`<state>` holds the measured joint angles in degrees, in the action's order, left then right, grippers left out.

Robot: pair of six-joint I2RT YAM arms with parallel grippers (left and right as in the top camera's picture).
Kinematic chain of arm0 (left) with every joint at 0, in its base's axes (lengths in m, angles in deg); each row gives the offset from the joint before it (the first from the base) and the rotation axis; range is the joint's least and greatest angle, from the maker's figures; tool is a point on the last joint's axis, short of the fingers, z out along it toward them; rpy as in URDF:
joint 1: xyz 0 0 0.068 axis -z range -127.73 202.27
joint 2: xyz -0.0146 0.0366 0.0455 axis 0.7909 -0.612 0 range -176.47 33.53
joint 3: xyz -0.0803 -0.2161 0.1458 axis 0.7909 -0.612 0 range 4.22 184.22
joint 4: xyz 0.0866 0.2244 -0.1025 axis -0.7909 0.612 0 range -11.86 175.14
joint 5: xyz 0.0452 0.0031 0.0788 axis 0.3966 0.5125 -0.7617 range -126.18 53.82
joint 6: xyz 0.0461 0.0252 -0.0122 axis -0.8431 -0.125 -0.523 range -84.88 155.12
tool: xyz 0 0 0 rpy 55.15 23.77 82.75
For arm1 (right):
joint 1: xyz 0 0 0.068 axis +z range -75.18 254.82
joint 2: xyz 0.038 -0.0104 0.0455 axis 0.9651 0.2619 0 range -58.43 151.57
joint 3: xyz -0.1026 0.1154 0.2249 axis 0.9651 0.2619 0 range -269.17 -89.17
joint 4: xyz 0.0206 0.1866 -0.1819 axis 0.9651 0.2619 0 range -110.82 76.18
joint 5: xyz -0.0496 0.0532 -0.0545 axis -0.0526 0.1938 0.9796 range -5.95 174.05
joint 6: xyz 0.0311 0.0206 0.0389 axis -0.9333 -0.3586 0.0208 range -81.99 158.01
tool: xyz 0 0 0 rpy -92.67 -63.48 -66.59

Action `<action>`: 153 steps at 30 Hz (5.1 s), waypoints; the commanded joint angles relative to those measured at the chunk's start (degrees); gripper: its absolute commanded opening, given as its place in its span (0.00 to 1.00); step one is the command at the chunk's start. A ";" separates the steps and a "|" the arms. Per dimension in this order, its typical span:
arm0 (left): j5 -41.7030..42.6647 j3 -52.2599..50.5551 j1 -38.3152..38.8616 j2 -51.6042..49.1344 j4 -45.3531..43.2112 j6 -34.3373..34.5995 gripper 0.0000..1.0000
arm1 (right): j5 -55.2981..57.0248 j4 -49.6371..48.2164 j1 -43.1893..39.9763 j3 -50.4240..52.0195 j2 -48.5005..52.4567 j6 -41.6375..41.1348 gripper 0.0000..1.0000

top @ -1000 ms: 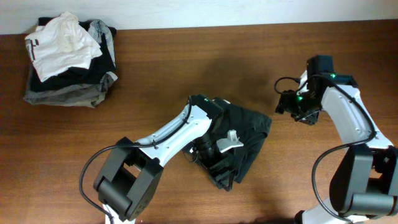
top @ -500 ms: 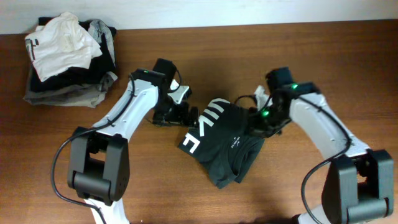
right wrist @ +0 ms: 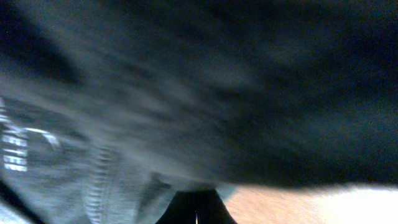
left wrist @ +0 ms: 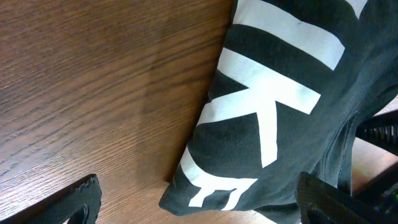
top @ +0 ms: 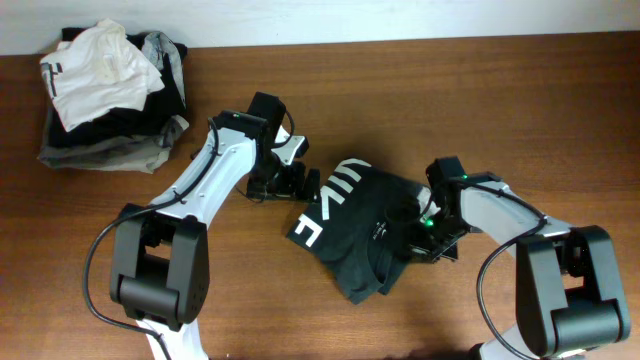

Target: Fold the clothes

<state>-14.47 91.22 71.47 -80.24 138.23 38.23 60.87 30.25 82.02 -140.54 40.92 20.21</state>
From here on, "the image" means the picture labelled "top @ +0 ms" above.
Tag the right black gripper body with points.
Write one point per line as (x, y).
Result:
(433, 248)

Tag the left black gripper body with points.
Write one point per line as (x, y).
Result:
(282, 185)

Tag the dark green Nike t-shirt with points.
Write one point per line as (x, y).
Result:
(356, 229)

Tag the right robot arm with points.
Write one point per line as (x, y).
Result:
(569, 295)

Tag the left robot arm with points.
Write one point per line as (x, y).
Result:
(160, 266)

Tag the black folded garment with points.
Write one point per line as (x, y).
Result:
(160, 106)

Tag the white folded t-shirt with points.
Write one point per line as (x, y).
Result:
(97, 71)

